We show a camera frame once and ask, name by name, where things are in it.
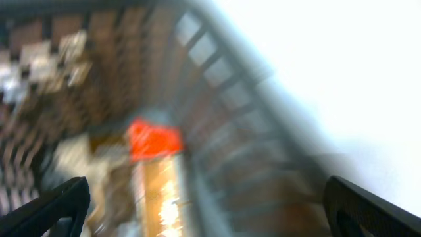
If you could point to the grey plastic basket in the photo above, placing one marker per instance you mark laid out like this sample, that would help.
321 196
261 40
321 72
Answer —
91 67

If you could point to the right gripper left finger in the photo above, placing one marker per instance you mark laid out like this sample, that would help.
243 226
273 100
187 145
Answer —
70 200

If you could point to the orange pasta package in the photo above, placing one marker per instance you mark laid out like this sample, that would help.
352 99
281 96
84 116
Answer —
155 180

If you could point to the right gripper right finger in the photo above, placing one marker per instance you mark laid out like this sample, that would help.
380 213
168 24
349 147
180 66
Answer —
353 211

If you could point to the brown-white snack bag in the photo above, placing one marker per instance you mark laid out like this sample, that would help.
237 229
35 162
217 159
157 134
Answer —
104 162

